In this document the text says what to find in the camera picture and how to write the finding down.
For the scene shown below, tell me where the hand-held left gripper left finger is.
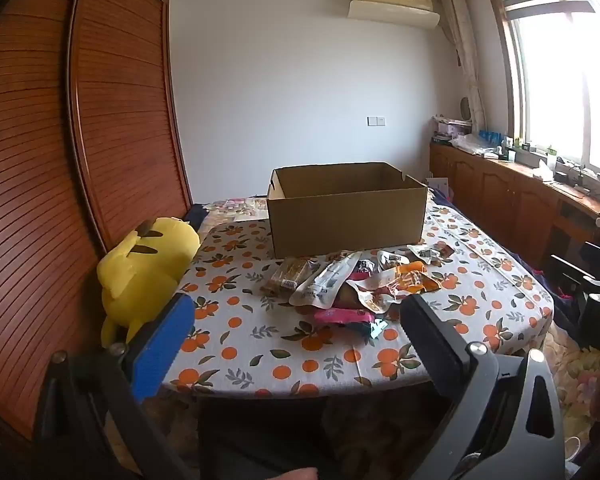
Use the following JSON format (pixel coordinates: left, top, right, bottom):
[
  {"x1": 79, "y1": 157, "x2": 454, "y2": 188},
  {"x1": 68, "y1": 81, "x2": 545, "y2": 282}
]
[{"x1": 32, "y1": 292, "x2": 197, "y2": 480}]

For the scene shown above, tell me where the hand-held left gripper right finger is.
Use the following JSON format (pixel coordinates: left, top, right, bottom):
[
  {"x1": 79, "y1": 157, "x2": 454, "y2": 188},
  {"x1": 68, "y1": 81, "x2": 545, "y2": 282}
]
[{"x1": 399, "y1": 293, "x2": 567, "y2": 480}]

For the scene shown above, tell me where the teal snack packet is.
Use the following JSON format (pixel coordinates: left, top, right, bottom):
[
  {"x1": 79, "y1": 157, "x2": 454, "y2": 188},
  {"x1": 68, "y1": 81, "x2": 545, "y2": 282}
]
[{"x1": 350, "y1": 317, "x2": 388, "y2": 346}]

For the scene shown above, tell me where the orange snack packet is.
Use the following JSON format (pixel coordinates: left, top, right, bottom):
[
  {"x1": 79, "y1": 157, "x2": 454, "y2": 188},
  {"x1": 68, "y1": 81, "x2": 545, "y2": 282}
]
[{"x1": 375, "y1": 260, "x2": 441, "y2": 296}]

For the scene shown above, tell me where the white and red snack packet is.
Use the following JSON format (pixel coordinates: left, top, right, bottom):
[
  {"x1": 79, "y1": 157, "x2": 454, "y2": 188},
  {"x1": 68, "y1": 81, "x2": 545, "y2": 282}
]
[{"x1": 352, "y1": 280, "x2": 406, "y2": 313}]

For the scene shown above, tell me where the beige printed snack packet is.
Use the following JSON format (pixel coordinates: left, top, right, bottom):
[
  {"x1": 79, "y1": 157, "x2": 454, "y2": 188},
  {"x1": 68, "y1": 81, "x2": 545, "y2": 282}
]
[{"x1": 407, "y1": 242, "x2": 456, "y2": 266}]

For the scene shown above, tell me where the white dark-print snack packet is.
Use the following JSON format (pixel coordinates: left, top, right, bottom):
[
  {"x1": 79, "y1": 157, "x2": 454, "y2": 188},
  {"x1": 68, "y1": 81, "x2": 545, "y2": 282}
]
[{"x1": 377, "y1": 250, "x2": 410, "y2": 271}]

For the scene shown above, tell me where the brown snack packet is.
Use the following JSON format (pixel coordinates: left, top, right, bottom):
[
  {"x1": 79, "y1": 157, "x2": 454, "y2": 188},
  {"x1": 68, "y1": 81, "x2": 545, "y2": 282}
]
[{"x1": 332, "y1": 282, "x2": 376, "y2": 311}]

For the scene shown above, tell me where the dark pink small snack packet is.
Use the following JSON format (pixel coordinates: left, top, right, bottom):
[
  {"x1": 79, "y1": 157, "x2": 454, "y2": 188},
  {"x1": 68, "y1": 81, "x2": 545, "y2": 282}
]
[{"x1": 350, "y1": 258, "x2": 378, "y2": 281}]

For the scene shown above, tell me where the brown cardboard box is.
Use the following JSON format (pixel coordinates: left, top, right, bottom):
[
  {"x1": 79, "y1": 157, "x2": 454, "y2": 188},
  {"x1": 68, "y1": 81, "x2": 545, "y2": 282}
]
[{"x1": 266, "y1": 162, "x2": 429, "y2": 259}]

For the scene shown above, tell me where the yellow plush toy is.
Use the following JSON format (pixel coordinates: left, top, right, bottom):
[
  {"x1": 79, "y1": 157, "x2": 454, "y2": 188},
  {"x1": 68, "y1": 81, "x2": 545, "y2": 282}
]
[{"x1": 96, "y1": 217, "x2": 202, "y2": 348}]

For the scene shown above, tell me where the orange-print tablecloth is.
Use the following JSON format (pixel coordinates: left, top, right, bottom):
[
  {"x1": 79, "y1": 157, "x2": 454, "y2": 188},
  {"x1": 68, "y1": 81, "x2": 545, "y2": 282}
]
[{"x1": 162, "y1": 200, "x2": 555, "y2": 401}]

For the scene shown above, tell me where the white paper bag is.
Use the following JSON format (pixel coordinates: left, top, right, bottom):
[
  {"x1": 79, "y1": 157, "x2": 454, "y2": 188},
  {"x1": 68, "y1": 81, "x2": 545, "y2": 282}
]
[{"x1": 426, "y1": 176, "x2": 451, "y2": 201}]

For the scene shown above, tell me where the wooden cabinet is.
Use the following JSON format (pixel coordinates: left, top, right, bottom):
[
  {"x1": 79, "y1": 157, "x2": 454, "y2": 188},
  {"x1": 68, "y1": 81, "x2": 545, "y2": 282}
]
[{"x1": 429, "y1": 142, "x2": 600, "y2": 271}]

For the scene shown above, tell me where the clear plastic bag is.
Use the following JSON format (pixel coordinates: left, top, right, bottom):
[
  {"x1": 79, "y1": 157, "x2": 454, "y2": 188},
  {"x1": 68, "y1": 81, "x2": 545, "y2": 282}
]
[{"x1": 450, "y1": 132, "x2": 501, "y2": 156}]

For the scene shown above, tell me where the stack of boxes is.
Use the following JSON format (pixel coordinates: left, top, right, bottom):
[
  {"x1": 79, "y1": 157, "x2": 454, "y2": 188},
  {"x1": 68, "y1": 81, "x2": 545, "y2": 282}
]
[{"x1": 431, "y1": 115, "x2": 473, "y2": 143}]

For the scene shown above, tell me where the wooden wardrobe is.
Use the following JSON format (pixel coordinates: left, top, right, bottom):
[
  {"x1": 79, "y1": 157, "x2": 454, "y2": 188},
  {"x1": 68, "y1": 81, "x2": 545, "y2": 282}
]
[{"x1": 0, "y1": 0, "x2": 193, "y2": 441}]

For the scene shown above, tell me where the wood-framed window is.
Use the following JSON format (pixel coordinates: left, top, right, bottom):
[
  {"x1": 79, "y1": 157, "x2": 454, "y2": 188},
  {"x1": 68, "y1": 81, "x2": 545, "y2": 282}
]
[{"x1": 485, "y1": 0, "x2": 600, "y2": 176}]

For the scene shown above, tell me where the pale curtain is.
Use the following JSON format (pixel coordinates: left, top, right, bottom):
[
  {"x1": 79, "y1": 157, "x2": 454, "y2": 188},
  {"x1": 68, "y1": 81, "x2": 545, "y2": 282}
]
[{"x1": 440, "y1": 0, "x2": 486, "y2": 126}]

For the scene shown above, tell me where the white air conditioner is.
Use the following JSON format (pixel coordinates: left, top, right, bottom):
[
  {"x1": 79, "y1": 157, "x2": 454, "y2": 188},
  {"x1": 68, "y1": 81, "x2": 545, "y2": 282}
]
[{"x1": 347, "y1": 0, "x2": 441, "y2": 28}]

